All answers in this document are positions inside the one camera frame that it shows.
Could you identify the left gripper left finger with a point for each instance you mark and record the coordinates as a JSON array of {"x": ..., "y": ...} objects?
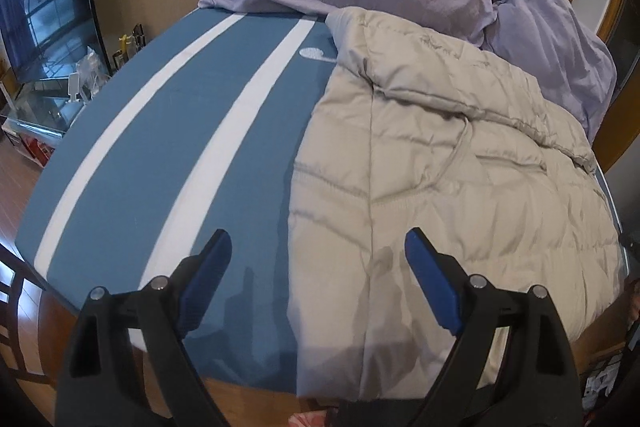
[{"x": 99, "y": 384}]

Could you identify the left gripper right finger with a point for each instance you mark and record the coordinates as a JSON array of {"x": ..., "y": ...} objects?
[{"x": 511, "y": 363}]

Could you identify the beige quilted down jacket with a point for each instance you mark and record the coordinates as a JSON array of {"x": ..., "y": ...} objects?
[{"x": 421, "y": 130}]

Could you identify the dark wooden chair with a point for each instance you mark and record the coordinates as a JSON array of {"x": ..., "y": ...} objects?
[{"x": 9, "y": 314}]

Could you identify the blue white striped bed sheet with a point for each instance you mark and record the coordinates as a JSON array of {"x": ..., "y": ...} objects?
[{"x": 199, "y": 132}]

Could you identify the glass tv stand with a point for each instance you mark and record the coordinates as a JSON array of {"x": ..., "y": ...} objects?
[{"x": 38, "y": 118}]

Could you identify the black flat screen television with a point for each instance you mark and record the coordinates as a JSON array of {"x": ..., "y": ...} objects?
[{"x": 45, "y": 39}]

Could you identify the small lavender pillow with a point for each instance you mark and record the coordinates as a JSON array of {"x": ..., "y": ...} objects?
[{"x": 572, "y": 65}]

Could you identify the wooden door frame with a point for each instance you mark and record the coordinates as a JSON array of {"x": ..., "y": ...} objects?
[{"x": 590, "y": 6}]

